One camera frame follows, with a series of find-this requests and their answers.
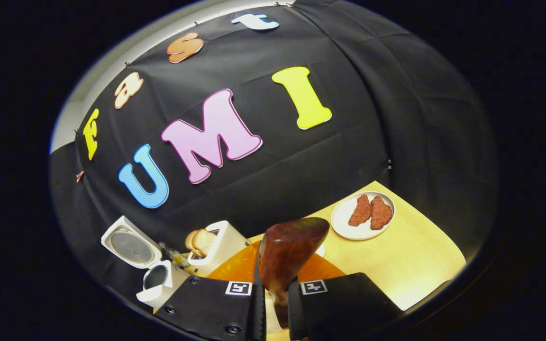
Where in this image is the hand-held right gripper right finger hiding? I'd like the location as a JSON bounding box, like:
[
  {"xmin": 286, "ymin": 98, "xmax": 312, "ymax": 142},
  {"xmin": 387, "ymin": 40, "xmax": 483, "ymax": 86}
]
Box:
[{"xmin": 287, "ymin": 258, "xmax": 404, "ymax": 341}]

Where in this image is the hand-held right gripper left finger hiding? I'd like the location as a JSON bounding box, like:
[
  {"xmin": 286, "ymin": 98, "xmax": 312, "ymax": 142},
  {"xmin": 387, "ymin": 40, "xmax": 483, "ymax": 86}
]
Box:
[{"xmin": 155, "ymin": 241, "xmax": 266, "ymax": 341}]

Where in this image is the brown wooden spoon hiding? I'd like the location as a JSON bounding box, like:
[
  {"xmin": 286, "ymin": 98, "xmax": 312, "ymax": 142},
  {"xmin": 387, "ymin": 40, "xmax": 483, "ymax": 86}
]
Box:
[{"xmin": 258, "ymin": 217, "xmax": 330, "ymax": 330}]

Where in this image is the white rice cooker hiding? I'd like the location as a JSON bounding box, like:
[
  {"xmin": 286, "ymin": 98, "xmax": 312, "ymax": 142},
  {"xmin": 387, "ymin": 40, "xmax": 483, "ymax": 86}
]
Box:
[{"xmin": 101, "ymin": 215, "xmax": 191, "ymax": 309}]

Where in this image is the small glass bottle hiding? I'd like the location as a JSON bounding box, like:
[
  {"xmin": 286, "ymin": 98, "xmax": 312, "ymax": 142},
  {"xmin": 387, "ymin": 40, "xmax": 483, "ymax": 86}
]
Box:
[{"xmin": 159, "ymin": 242, "xmax": 191, "ymax": 274}]

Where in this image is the white toaster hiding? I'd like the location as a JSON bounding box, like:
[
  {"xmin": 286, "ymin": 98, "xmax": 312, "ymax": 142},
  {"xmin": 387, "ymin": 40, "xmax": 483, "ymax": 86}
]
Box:
[{"xmin": 187, "ymin": 220, "xmax": 251, "ymax": 278}]

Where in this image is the white round plate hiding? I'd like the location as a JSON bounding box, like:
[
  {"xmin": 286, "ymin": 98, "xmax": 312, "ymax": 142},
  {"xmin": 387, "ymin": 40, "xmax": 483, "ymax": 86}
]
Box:
[{"xmin": 331, "ymin": 191, "xmax": 396, "ymax": 241}]

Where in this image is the red meat piece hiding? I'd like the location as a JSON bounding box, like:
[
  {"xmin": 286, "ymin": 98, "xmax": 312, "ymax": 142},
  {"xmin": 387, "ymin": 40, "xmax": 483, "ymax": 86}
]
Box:
[
  {"xmin": 370, "ymin": 196, "xmax": 393, "ymax": 231},
  {"xmin": 348, "ymin": 194, "xmax": 373, "ymax": 227}
]

